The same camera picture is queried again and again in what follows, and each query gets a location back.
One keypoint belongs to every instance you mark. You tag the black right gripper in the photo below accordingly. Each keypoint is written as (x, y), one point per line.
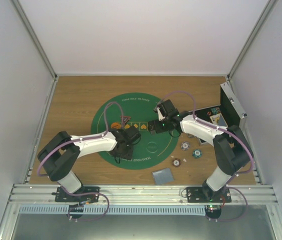
(158, 129)

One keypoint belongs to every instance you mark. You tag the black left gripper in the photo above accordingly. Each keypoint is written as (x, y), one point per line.
(127, 156)

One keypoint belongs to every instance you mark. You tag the blue poker chip stack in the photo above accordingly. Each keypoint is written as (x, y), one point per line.
(185, 145)

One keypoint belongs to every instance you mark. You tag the red poker chip stack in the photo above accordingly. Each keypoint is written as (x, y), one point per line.
(176, 162)

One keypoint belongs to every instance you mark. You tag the orange big blind button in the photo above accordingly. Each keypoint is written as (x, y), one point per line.
(116, 125)

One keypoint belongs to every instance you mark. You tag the black red all-in triangle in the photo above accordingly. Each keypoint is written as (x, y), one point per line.
(125, 120)

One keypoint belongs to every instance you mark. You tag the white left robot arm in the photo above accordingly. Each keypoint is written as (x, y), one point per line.
(58, 157)

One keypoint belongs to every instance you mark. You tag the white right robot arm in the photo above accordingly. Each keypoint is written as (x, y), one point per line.
(232, 151)

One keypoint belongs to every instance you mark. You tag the round green poker mat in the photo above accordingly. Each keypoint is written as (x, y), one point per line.
(152, 149)

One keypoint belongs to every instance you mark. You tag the green poker chip stack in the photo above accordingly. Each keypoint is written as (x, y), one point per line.
(197, 153)

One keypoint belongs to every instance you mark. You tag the card deck in case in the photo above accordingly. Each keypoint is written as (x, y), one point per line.
(216, 117)

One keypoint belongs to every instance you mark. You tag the blue playing card deck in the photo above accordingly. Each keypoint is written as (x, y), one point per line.
(162, 176)

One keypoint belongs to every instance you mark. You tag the aluminium poker case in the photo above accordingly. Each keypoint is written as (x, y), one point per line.
(230, 107)

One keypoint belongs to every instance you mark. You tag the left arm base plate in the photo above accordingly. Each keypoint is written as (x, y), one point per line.
(87, 194)

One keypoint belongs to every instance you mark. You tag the grey slotted cable duct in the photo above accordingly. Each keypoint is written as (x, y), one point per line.
(191, 210)

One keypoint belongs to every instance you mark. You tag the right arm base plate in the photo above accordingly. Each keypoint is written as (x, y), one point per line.
(198, 194)

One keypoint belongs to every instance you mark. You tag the aluminium frame rail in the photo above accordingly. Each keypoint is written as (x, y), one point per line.
(143, 194)

